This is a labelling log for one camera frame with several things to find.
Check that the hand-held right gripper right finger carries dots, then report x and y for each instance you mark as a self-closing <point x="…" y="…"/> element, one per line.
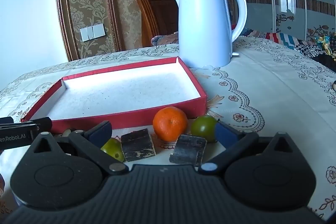
<point x="223" y="134"/>

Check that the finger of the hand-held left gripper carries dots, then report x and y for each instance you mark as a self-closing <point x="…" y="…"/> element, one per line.
<point x="36" y="124"/>

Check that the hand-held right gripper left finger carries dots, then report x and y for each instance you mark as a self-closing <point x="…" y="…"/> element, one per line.
<point x="101" y="132"/>

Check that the green tomato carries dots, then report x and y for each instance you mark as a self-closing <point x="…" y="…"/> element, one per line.
<point x="202" y="128"/>
<point x="113" y="149"/>

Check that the dark sugarcane piece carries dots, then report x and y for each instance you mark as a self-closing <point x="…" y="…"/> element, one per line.
<point x="137" y="145"/>
<point x="187" y="150"/>

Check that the red shallow box tray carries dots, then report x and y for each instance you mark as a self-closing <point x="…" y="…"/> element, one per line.
<point x="118" y="87"/>

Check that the large orange mandarin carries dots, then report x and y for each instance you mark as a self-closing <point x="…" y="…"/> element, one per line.
<point x="169" y="123"/>

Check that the white electric kettle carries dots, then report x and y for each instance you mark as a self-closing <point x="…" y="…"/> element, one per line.
<point x="204" y="29"/>

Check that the printed pillow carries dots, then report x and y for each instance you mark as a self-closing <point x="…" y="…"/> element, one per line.
<point x="164" y="39"/>

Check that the colourful patterned blanket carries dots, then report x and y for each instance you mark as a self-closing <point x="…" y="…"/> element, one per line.
<point x="283" y="39"/>

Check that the dark cloth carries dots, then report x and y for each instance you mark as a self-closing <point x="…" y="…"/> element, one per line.
<point x="325" y="61"/>

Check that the yellow and blue cloth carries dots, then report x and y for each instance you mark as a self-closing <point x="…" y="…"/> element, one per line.
<point x="328" y="43"/>

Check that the floral sliding door wardrobe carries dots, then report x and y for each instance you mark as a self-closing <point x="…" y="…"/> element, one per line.
<point x="288" y="3"/>

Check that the white wall switch panel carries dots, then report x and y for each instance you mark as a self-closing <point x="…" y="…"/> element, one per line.
<point x="92" y="32"/>

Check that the gold wall moulding frame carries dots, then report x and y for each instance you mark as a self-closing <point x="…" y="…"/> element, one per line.
<point x="61" y="16"/>

